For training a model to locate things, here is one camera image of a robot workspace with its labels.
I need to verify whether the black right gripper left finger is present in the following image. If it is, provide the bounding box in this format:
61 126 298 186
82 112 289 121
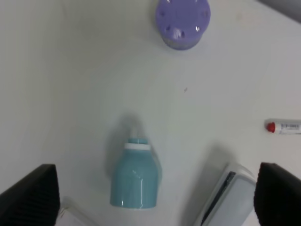
0 164 60 226

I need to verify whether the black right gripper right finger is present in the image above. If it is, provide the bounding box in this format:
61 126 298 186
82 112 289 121
253 162 301 226

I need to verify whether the teal pencil sharpener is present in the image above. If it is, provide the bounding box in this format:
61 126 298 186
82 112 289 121
110 128 160 210

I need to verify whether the white grey stapler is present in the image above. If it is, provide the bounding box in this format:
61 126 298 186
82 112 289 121
193 163 256 226

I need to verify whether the white cardboard box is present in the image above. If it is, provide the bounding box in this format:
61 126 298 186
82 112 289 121
55 196 98 226

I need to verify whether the red whiteboard marker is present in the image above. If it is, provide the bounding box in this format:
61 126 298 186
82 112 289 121
264 119 301 135

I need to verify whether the purple round container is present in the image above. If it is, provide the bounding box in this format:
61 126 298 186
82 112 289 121
155 0 211 50

